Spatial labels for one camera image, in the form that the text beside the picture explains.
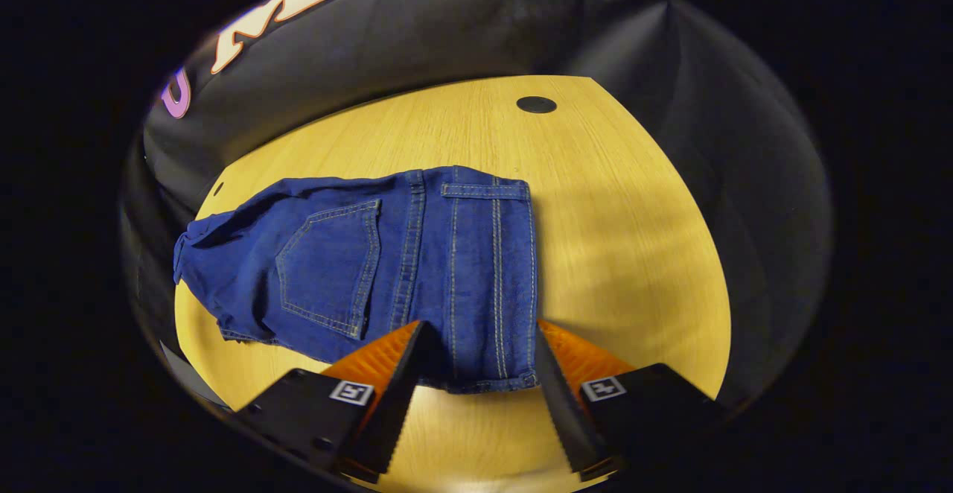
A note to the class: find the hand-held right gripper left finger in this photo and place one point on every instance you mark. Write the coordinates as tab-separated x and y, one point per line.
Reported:
402	389

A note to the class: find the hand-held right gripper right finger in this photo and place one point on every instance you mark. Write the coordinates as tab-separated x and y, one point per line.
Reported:
558	396

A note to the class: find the blue denim jeans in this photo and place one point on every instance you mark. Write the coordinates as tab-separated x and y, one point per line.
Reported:
327	262

